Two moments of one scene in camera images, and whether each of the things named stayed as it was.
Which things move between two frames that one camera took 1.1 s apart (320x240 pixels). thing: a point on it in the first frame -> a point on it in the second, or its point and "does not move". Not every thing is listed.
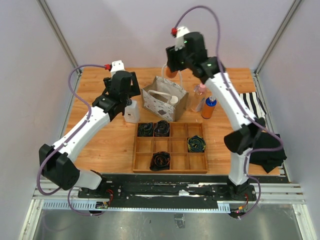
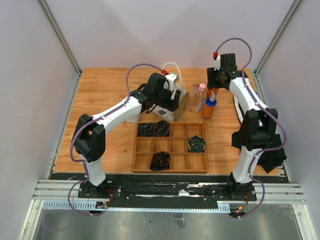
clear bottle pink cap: (199, 97) does not move
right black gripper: (172, 55) -> (212, 83)
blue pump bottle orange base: (208, 108) does not move
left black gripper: (134, 89) -> (172, 105)
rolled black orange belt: (160, 161) does not move
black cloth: (268, 159) does not move
